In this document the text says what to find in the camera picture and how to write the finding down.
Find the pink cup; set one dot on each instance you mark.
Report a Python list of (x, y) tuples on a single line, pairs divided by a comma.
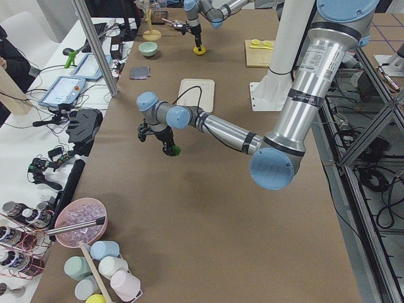
[(126, 286)]

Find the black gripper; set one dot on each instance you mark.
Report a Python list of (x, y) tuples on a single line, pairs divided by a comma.
[(165, 136), (196, 31)]

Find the metal scoop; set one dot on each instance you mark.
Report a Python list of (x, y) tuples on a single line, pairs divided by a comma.
[(177, 25)]

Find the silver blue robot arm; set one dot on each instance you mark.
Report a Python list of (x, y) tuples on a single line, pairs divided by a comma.
[(311, 41), (216, 16)]

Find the teach pendant far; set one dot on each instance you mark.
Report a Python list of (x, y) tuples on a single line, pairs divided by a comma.
[(88, 68)]

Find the teach pendant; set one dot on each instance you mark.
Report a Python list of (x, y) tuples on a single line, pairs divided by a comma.
[(65, 90), (88, 68)]

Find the teach pendant near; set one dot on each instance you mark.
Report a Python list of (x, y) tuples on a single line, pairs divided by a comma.
[(65, 90)]

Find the grey folded cloth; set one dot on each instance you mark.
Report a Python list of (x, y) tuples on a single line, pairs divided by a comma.
[(139, 73)]

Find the white cup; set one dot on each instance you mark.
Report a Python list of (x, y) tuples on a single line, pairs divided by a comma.
[(109, 265)]

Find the wooden cutting board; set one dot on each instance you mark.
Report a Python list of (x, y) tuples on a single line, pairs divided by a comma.
[(258, 58)]

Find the mint green bowl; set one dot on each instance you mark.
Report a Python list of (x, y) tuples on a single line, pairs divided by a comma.
[(148, 49)]

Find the pink bowl with ice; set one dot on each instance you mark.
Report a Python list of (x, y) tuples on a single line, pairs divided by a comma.
[(82, 211)]

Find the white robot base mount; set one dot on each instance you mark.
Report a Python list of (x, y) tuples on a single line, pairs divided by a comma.
[(271, 92)]

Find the blue cup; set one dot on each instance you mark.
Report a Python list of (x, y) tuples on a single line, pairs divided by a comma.
[(102, 249)]

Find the lemon slice lower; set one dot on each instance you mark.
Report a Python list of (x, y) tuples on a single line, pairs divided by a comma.
[(267, 43)]

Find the wooden mug tree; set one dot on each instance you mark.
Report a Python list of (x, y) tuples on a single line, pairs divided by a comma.
[(150, 34)]

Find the green cup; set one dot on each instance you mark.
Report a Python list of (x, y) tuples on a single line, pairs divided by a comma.
[(77, 268)]

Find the green lime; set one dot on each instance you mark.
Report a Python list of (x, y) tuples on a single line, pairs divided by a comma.
[(175, 151)]

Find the yellow lemon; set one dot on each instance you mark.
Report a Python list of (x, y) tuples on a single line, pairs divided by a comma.
[(199, 51)]

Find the yellow plastic knife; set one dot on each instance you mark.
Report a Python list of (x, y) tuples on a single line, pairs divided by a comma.
[(260, 47)]

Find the aluminium frame post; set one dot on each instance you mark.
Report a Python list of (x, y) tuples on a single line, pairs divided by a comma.
[(90, 33)]

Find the white rabbit tray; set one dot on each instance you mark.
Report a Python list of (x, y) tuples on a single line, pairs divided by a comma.
[(197, 92)]

